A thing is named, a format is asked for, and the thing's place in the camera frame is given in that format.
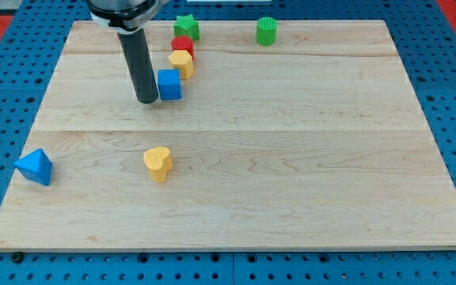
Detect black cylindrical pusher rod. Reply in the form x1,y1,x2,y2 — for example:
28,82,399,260
119,29,159,104

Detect yellow heart block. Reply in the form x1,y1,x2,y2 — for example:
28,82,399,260
143,146,173,183

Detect red cylinder block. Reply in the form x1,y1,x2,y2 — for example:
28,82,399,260
171,36,196,59

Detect yellow pentagon block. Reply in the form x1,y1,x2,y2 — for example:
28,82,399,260
168,50,194,80

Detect blue cube block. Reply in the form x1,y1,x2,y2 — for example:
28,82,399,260
158,69,182,101

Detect green star block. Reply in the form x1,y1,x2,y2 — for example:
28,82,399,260
173,14,200,41

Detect green cylinder block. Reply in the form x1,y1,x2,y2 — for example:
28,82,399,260
256,17,278,46

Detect blue triangle block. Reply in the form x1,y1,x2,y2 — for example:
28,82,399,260
13,149,53,186

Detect light wooden board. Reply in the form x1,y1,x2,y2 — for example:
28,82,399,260
0,20,456,253

